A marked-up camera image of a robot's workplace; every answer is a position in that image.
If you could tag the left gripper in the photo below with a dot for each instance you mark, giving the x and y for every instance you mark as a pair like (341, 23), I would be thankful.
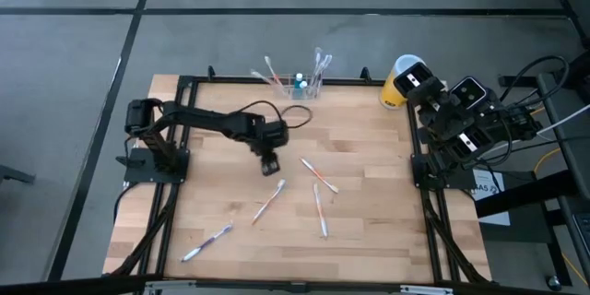
(271, 138)

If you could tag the black crossbar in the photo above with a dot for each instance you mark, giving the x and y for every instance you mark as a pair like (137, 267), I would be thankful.
(69, 286)

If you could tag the black aluminium table frame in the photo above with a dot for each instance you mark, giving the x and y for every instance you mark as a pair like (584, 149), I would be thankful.
(350, 82)

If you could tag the dark chair base leg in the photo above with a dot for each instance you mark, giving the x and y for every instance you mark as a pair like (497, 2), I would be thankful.
(14, 174)

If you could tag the silver metal bracket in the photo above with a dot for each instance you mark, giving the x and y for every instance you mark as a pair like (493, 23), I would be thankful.
(170, 284)
(426, 290)

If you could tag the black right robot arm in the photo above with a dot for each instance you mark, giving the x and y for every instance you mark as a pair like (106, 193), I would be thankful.
(488, 124)

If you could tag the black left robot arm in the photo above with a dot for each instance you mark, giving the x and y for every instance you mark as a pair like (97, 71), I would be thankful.
(207, 120)

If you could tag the black side desk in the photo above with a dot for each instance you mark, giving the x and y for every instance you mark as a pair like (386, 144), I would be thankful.
(560, 152)

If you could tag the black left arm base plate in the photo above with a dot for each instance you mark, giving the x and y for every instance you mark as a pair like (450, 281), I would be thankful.
(138, 176)

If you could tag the black caster wheel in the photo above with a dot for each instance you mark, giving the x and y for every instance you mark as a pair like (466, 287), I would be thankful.
(553, 282)

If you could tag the yellow wipes canister white lid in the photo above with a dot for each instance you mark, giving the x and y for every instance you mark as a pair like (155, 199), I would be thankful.
(389, 94)

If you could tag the white paper sign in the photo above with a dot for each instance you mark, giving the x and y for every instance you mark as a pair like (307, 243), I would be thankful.
(495, 212)

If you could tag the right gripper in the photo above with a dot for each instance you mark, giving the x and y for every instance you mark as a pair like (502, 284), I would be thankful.
(438, 106)

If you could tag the clear acrylic organizer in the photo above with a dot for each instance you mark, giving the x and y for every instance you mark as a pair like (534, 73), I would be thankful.
(286, 93)

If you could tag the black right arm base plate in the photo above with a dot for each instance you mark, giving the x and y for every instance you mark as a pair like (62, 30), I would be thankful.
(419, 180)

